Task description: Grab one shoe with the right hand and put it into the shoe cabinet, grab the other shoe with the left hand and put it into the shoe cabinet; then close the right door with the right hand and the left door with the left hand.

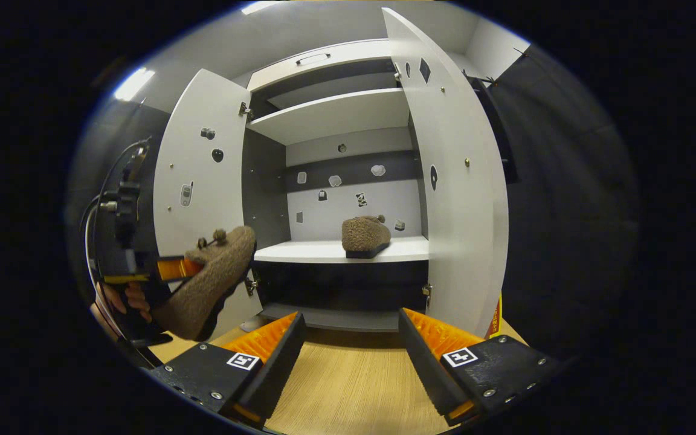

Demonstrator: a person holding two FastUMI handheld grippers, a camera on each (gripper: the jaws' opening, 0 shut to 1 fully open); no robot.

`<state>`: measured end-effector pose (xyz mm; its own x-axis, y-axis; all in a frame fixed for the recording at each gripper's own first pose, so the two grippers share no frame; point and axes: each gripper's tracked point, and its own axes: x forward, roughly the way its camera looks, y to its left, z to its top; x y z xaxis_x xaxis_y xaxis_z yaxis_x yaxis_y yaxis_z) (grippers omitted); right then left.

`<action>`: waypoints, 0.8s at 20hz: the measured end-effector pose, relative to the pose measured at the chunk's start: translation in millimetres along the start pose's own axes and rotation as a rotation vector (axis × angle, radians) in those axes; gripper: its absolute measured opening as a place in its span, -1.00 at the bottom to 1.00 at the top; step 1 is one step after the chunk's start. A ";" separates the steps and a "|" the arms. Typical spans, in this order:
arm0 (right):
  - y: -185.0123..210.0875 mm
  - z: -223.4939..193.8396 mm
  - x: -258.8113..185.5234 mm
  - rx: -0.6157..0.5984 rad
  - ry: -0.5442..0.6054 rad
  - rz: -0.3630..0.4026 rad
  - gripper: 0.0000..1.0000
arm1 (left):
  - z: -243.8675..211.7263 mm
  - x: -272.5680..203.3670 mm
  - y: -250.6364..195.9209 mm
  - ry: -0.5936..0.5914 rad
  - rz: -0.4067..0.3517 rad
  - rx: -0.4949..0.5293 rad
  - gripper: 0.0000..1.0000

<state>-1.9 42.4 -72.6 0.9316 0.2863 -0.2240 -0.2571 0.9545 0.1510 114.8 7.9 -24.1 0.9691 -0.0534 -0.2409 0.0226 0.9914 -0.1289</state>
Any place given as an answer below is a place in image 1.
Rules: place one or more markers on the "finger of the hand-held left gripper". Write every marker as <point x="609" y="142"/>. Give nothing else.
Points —
<point x="170" y="269"/>

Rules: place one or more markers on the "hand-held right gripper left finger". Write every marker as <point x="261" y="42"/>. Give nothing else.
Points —
<point x="278" y="368"/>

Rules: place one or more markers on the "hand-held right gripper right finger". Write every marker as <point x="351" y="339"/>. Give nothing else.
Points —
<point x="423" y="368"/>

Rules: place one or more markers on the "brown fuzzy shoe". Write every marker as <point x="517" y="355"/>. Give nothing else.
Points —
<point x="363" y="235"/>
<point x="209" y="284"/>

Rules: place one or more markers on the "white shoe cabinet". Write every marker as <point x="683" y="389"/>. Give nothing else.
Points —
<point x="330" y="217"/>

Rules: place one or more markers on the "white cabinet shelf board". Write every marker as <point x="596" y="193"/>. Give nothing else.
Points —
<point x="299" y="251"/>
<point x="336" y="115"/>

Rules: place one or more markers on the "white cabinet drawer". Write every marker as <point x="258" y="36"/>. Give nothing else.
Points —
<point x="360" y="53"/>

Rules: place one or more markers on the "yellow book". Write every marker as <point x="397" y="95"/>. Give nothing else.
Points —
<point x="495" y="320"/>

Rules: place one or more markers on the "narrow ceiling light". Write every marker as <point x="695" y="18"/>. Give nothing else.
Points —
<point x="133" y="84"/>

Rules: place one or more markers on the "wide ceiling light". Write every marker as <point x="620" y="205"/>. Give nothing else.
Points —
<point x="257" y="7"/>

